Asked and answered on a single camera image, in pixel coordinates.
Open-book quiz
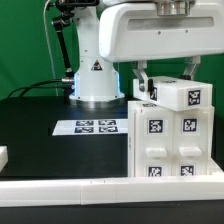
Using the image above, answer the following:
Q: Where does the white cabinet door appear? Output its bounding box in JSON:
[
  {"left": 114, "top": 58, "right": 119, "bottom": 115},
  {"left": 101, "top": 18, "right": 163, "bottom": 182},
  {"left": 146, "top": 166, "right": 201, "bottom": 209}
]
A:
[
  {"left": 134, "top": 109, "right": 173, "bottom": 177},
  {"left": 172, "top": 107, "right": 214, "bottom": 176}
]

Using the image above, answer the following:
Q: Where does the white block at left edge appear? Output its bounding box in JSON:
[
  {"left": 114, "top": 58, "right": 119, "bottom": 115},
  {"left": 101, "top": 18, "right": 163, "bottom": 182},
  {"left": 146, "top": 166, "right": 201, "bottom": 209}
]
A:
[{"left": 0, "top": 146, "right": 8, "bottom": 172}]

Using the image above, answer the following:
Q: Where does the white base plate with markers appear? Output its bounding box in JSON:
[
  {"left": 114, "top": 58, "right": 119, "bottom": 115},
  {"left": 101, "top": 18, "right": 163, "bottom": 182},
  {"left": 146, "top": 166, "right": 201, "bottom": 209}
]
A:
[{"left": 52, "top": 119, "right": 128, "bottom": 136}]

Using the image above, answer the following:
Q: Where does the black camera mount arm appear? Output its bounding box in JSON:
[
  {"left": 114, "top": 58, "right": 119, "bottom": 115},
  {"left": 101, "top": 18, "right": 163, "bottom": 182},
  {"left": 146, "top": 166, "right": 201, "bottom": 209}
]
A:
[{"left": 51, "top": 0, "right": 100, "bottom": 78}]

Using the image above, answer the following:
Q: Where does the white long cabinet top block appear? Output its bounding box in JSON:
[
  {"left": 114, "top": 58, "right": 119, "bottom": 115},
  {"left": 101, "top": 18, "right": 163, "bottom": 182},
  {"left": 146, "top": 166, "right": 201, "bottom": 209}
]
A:
[{"left": 133, "top": 76, "right": 212, "bottom": 111}]

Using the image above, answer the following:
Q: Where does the white cabinet body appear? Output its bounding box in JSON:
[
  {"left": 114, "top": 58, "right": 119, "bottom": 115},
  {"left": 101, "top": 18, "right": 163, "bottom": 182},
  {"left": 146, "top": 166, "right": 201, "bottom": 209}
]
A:
[{"left": 128, "top": 101, "right": 214, "bottom": 177}]

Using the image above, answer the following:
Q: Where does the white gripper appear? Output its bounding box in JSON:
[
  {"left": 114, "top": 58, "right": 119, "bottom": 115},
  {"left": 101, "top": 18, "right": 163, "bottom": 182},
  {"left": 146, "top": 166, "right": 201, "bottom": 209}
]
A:
[{"left": 99, "top": 0, "right": 224, "bottom": 94}]

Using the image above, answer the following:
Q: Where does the grey thin cable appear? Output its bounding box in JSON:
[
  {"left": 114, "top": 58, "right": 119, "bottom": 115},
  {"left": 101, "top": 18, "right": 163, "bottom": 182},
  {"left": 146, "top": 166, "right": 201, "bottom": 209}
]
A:
[{"left": 42, "top": 0, "right": 60, "bottom": 97}]

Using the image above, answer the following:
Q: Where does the black cable bundle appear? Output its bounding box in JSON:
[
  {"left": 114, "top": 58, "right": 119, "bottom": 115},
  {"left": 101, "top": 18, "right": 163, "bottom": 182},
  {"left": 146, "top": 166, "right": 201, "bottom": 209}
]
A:
[{"left": 7, "top": 77, "right": 75, "bottom": 98}]

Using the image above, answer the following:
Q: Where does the white L-shaped fence frame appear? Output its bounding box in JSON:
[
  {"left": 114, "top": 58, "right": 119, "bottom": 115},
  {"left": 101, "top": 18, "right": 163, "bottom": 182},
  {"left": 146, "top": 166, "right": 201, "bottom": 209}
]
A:
[{"left": 0, "top": 159, "right": 224, "bottom": 207}]

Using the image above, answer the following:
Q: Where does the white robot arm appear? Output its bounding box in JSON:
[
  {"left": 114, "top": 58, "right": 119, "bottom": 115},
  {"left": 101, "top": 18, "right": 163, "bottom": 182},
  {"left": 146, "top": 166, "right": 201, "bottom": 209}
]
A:
[{"left": 70, "top": 0, "right": 224, "bottom": 104}]

